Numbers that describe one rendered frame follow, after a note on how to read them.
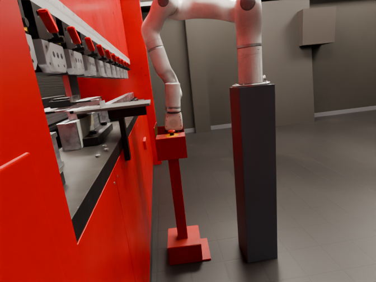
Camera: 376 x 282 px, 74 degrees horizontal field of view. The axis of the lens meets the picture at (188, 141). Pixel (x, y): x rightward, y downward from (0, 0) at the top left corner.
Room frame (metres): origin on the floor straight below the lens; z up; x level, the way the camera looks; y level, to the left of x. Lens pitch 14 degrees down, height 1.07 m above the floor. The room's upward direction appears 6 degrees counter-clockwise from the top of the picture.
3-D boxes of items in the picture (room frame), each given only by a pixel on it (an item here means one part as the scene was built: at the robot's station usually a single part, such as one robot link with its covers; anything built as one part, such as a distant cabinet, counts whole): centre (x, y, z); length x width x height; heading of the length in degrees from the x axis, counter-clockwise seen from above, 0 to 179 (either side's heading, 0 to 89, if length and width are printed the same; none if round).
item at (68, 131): (1.01, 0.42, 0.92); 0.39 x 0.06 x 0.10; 6
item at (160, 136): (1.36, 0.09, 0.75); 0.20 x 0.16 x 0.18; 2
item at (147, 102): (0.97, 0.26, 1.00); 0.26 x 0.18 x 0.01; 96
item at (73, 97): (0.96, 0.41, 1.08); 0.10 x 0.02 x 0.10; 6
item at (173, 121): (1.41, 0.07, 0.85); 0.10 x 0.07 x 0.11; 92
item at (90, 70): (1.13, 0.43, 1.21); 0.15 x 0.09 x 0.17; 6
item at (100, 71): (1.33, 0.45, 1.21); 0.15 x 0.09 x 0.17; 6
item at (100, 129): (1.01, 0.36, 0.89); 0.30 x 0.05 x 0.03; 6
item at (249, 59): (1.31, -0.35, 1.09); 0.19 x 0.19 x 0.18
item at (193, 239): (1.36, 0.06, 0.06); 0.25 x 0.20 x 0.12; 92
